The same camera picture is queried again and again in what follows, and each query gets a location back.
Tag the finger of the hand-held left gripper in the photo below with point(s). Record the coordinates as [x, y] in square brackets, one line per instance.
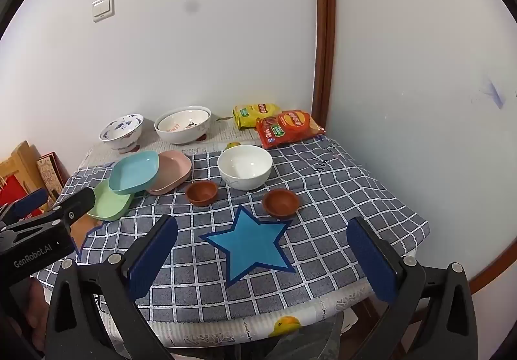
[30, 200]
[78, 204]

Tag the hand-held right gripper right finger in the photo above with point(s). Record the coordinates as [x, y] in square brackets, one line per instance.
[371, 259]

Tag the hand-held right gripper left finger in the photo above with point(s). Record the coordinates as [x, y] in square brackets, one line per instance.
[155, 251]

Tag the green plate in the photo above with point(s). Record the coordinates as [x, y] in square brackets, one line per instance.
[109, 206]

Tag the blue plate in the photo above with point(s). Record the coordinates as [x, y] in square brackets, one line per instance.
[133, 172]

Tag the small brown bowl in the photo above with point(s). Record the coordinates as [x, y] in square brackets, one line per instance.
[201, 193]
[281, 202]

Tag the pink plate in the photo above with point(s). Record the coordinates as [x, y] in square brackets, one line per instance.
[171, 172]

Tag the plain white bowl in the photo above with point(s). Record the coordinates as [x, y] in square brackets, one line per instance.
[244, 166]

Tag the person's left hand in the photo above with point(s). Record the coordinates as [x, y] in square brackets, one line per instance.
[35, 307]

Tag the red paper bag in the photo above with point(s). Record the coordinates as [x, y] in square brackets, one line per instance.
[10, 194]

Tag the patterned box with red side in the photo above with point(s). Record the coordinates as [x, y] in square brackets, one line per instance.
[50, 174]

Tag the light wooden boards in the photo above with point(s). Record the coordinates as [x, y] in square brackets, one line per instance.
[18, 162]

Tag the grey checked tablecloth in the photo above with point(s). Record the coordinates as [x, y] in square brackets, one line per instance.
[331, 206]

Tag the blue crane-pattern bowl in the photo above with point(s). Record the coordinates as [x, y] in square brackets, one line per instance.
[121, 129]

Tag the large white bowl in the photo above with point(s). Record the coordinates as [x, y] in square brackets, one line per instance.
[181, 136]

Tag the brown wooden baseboard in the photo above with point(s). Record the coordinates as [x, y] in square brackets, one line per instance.
[496, 267]

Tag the white cartoon-print bowl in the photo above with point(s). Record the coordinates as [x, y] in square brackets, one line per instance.
[181, 121]

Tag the red snack bag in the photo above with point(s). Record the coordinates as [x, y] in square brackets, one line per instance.
[289, 127]

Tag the yellow snack bag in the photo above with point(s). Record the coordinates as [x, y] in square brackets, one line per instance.
[254, 113]

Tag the white light switch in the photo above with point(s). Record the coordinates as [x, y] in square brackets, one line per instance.
[103, 7]

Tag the brown wooden door frame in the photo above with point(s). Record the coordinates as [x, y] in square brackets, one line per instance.
[323, 41]

